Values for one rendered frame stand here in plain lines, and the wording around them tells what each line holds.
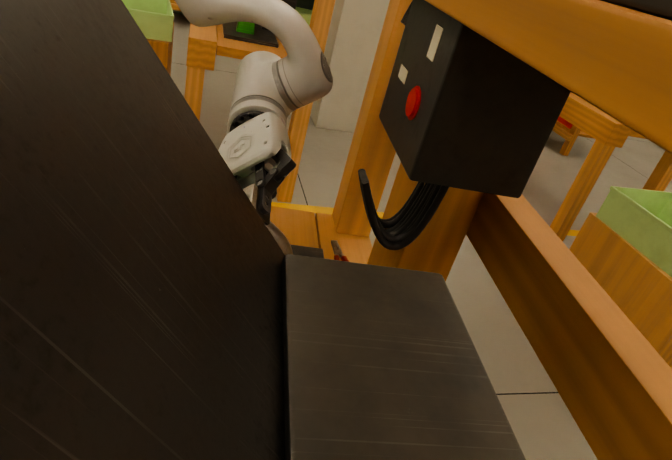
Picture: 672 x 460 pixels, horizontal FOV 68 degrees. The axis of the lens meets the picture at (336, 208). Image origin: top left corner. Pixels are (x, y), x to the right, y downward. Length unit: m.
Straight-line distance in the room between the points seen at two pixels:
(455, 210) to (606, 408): 0.34
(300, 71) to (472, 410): 0.49
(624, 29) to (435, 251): 0.58
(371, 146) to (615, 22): 0.94
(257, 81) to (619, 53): 0.57
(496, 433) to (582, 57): 0.29
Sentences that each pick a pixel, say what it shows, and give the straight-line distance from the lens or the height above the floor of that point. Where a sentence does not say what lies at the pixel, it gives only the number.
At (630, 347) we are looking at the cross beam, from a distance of 0.55.
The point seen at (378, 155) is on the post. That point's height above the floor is 1.11.
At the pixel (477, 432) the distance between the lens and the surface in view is 0.43.
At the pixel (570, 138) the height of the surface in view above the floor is 0.20.
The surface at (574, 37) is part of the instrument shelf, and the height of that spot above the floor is 1.52.
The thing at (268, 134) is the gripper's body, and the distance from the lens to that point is 0.64.
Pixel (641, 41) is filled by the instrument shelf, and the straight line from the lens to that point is 0.24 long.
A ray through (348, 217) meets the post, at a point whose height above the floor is 0.93.
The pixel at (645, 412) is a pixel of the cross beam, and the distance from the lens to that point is 0.51.
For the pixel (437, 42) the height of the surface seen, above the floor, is 1.47.
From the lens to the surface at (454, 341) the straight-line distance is 0.49.
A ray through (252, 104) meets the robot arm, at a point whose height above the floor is 1.31.
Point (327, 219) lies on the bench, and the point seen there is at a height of 0.88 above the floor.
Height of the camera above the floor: 1.54
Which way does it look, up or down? 29 degrees down
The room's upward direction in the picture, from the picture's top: 15 degrees clockwise
